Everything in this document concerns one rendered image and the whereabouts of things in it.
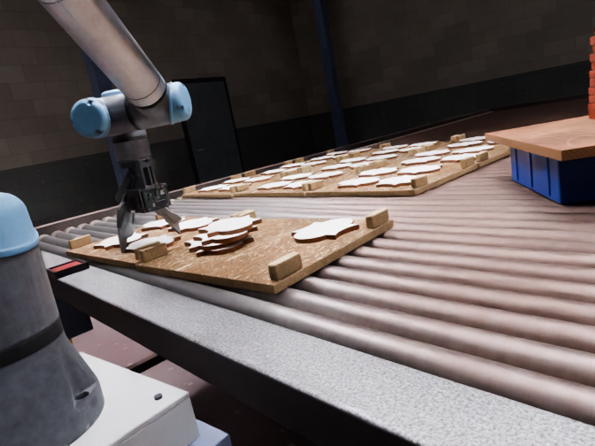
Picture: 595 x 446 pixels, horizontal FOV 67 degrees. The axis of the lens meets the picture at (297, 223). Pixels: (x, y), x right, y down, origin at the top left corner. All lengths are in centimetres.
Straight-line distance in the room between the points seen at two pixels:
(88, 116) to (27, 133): 536
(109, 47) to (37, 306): 45
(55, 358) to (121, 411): 8
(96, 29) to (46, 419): 53
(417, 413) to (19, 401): 33
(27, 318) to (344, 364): 29
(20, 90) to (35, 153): 74
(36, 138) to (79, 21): 560
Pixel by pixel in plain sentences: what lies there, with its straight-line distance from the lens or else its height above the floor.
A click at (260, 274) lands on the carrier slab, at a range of 72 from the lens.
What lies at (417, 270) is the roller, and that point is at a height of 92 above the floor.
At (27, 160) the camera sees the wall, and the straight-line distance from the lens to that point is 626.
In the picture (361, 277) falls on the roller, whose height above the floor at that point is 92.
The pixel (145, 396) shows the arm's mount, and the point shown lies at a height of 92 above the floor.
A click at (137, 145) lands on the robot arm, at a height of 117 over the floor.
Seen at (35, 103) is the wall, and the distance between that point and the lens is 641.
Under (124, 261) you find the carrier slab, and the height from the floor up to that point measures 94.
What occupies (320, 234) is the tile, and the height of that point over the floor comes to 95.
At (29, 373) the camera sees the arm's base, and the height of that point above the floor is 99.
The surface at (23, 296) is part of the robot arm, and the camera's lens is 46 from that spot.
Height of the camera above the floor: 116
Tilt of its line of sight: 12 degrees down
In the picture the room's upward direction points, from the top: 11 degrees counter-clockwise
